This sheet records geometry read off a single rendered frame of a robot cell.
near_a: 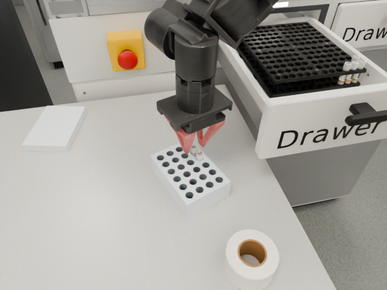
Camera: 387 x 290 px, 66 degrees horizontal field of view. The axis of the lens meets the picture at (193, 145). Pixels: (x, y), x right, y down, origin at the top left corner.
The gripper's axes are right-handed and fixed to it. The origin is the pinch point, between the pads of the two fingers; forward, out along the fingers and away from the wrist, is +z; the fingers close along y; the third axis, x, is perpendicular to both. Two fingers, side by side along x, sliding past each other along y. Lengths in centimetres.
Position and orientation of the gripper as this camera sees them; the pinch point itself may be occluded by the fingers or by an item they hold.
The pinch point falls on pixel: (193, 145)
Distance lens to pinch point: 51.7
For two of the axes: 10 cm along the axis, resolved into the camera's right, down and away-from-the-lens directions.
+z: -0.2, 7.1, 7.0
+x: 5.3, 6.0, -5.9
